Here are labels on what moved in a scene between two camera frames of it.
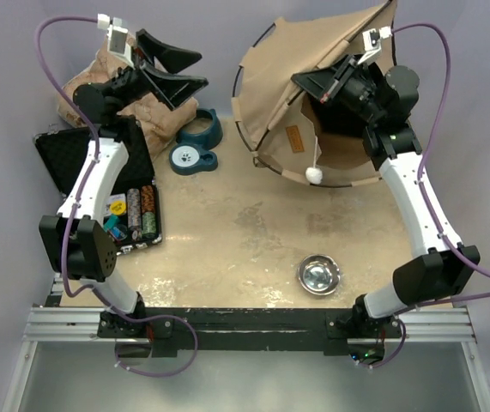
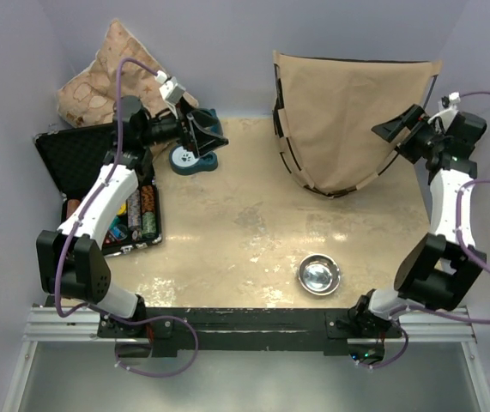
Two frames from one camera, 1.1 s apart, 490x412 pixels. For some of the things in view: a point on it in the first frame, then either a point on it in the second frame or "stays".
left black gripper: (172, 88) to (202, 142)
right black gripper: (320, 83) to (390, 130)
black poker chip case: (135, 209) stays
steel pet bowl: (318, 275) stays
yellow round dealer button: (117, 207) stays
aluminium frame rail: (62, 324) stays
